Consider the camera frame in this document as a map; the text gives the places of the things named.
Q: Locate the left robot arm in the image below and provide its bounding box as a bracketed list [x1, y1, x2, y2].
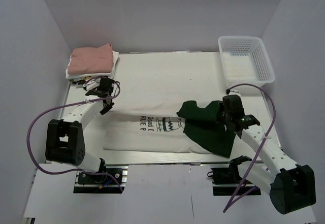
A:
[45, 78, 120, 183]

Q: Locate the white plastic basket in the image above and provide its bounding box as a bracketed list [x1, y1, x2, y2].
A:
[218, 36, 275, 86]

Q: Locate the white folded t-shirt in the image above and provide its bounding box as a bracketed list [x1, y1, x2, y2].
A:
[66, 51, 119, 80]

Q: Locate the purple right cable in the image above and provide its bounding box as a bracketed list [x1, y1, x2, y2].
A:
[222, 83, 276, 213]

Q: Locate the pink t-shirt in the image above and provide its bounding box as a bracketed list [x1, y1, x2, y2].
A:
[67, 44, 113, 75]

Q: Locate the white and green t-shirt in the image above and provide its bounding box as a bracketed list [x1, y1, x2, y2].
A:
[103, 101, 236, 158]

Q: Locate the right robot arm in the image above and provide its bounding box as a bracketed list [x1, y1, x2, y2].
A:
[219, 95, 316, 214]

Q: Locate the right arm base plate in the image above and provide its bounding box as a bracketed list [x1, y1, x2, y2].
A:
[207, 168, 261, 197]

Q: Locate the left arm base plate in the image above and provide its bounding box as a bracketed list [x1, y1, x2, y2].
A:
[73, 166, 127, 194]

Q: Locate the printed folded t-shirt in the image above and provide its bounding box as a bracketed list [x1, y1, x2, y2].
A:
[68, 76, 100, 87]

